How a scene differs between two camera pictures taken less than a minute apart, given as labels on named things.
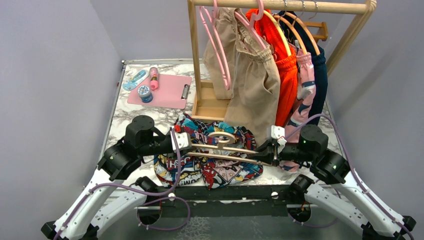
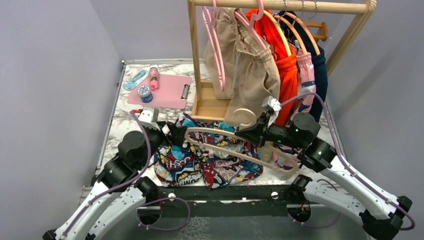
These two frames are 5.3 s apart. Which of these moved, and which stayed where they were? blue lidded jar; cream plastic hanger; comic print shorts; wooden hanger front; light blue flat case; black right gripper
Moved: cream plastic hanger; black right gripper
Stayed: comic print shorts; wooden hanger front; blue lidded jar; light blue flat case
